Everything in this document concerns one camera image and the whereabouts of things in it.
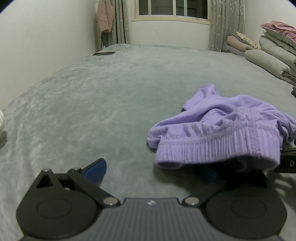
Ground dark hanging garment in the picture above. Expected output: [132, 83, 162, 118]
[100, 32, 110, 49]

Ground pink hanging garment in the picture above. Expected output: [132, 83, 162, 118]
[97, 0, 114, 33]

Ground large grey folded quilt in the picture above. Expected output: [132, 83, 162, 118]
[245, 49, 296, 84]

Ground pink folded blanket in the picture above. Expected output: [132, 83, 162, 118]
[227, 35, 255, 53]

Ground grey bed blanket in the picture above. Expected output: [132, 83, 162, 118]
[0, 44, 296, 241]

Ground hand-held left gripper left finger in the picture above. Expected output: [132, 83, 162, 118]
[35, 158, 121, 207]

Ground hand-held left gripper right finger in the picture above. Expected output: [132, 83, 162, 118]
[183, 167, 275, 207]

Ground grey folded blanket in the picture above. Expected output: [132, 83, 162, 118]
[221, 43, 246, 56]

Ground person's white clothing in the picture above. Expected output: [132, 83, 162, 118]
[0, 110, 7, 149]

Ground window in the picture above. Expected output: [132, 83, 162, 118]
[132, 0, 211, 25]

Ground purple pants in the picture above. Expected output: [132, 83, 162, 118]
[147, 85, 296, 172]

